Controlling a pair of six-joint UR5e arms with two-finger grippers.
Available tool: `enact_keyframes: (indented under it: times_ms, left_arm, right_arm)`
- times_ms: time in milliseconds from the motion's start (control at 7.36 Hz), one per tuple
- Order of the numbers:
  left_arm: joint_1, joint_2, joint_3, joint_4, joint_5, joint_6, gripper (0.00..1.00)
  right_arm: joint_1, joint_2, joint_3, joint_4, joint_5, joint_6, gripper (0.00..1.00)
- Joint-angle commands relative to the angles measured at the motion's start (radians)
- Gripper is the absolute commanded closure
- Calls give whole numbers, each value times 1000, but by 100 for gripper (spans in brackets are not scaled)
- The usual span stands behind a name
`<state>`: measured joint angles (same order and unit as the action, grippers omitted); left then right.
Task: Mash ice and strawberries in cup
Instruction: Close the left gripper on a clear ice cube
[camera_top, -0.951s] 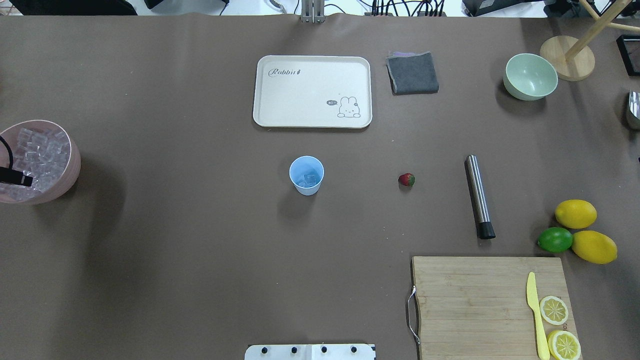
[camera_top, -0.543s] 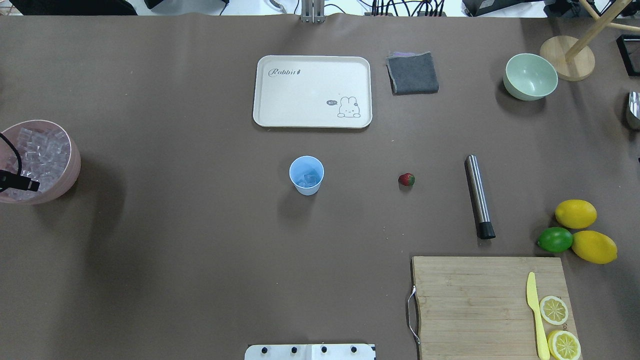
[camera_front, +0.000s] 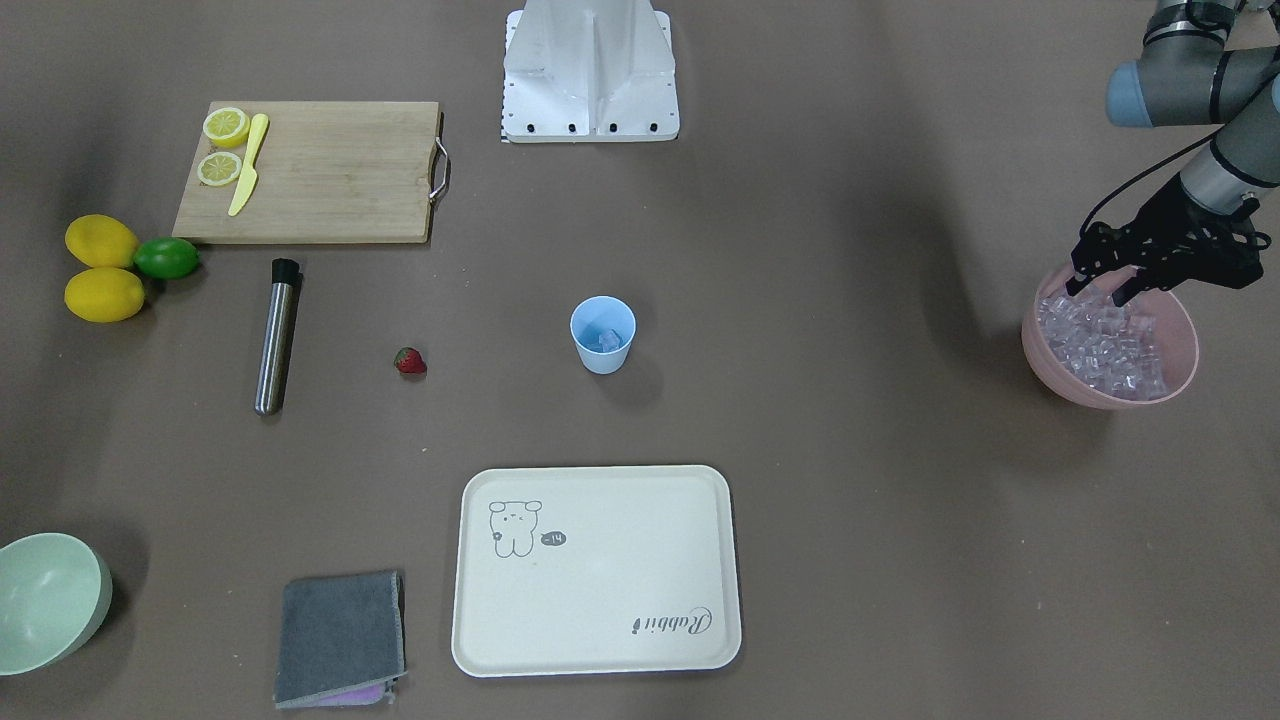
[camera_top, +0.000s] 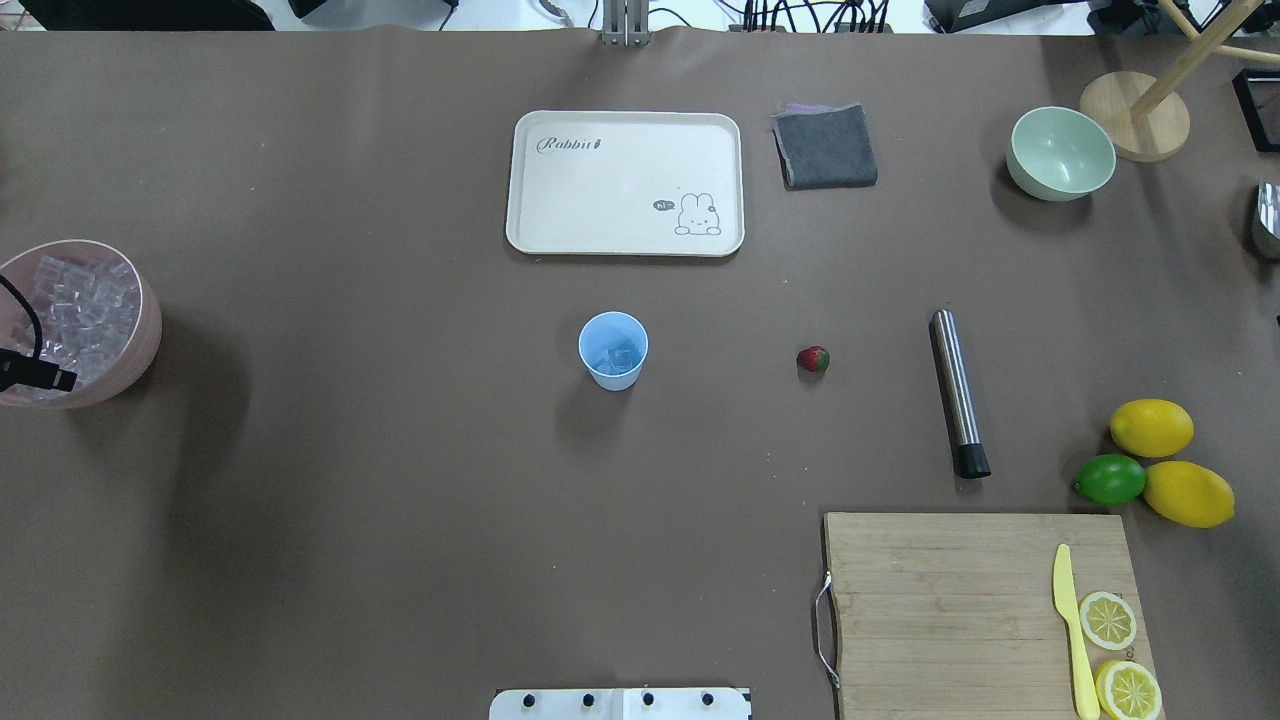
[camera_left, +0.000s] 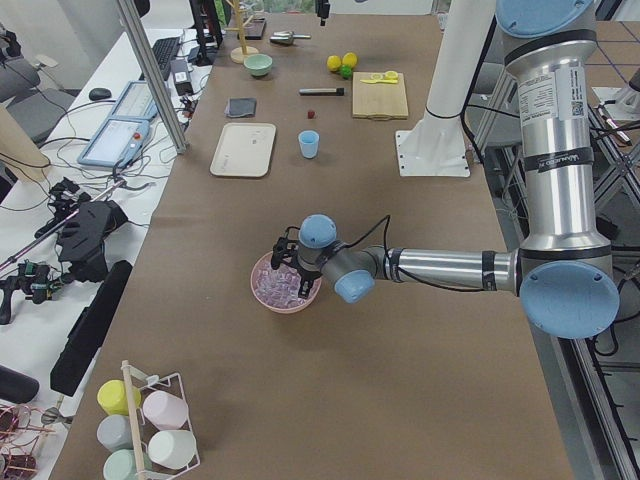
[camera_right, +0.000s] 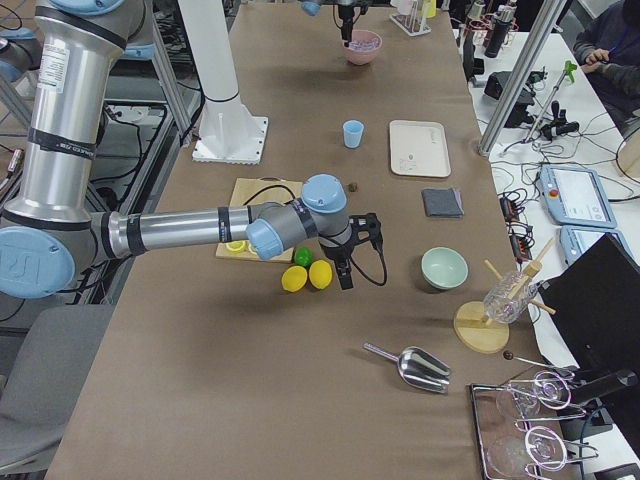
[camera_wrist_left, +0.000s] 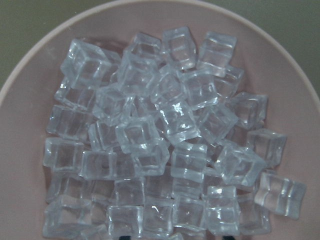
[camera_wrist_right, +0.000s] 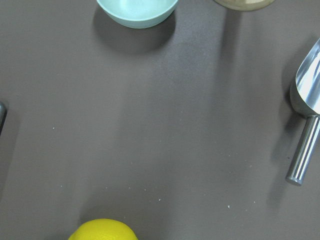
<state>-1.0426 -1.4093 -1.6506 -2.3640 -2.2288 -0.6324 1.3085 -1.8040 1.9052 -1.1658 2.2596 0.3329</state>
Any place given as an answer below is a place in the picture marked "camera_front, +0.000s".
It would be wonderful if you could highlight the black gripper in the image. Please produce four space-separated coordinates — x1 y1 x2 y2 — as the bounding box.
1064 178 1272 307

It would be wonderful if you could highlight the clear ice cube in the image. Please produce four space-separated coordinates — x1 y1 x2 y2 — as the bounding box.
588 328 626 354

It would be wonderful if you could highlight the red strawberry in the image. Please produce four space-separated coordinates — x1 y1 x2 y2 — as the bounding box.
393 346 428 375

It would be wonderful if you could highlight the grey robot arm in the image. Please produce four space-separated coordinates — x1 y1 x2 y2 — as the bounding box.
1064 1 1279 306

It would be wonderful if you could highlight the pile of clear ice cubes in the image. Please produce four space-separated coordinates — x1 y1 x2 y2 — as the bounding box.
1036 284 1169 401

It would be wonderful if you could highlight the light blue cup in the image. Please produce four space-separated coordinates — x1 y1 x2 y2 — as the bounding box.
570 296 637 375

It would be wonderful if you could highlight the pink bowl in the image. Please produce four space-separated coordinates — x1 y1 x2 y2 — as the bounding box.
1021 265 1201 410

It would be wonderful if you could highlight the cream rabbit tray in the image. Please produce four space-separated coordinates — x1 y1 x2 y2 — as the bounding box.
451 465 742 678

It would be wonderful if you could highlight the wooden cutting board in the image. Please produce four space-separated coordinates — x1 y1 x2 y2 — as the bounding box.
172 99 451 245

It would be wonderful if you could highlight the steel muddler black tip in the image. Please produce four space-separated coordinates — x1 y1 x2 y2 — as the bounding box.
253 258 302 416

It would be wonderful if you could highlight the grey folded cloth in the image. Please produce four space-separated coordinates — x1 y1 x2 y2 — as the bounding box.
273 570 406 711

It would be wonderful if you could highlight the yellow plastic knife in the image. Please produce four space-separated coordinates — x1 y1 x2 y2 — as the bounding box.
227 113 270 217

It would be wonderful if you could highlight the upper lemon half slice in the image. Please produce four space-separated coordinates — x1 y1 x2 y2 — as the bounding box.
202 106 251 149

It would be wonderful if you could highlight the lemon half slice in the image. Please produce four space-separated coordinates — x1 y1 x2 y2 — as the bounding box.
196 151 243 187
202 106 251 149

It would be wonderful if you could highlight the lower lemon half slice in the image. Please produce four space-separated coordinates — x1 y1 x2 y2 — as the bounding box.
196 151 243 187

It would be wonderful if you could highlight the green lime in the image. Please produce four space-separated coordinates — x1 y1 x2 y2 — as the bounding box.
132 236 200 281

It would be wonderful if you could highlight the upper whole yellow lemon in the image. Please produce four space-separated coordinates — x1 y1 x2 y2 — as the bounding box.
64 214 140 269

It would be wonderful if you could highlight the whole yellow lemon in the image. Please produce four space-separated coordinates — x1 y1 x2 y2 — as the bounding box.
64 266 146 323
64 214 140 269

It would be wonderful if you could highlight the lower whole yellow lemon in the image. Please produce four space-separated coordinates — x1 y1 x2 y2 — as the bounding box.
64 266 146 323

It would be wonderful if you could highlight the green bowl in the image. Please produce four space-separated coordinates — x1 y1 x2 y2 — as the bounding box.
1 532 114 676

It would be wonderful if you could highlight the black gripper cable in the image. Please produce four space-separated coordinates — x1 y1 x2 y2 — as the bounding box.
1078 126 1231 246

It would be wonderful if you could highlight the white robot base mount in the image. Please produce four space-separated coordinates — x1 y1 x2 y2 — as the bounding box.
500 1 681 143

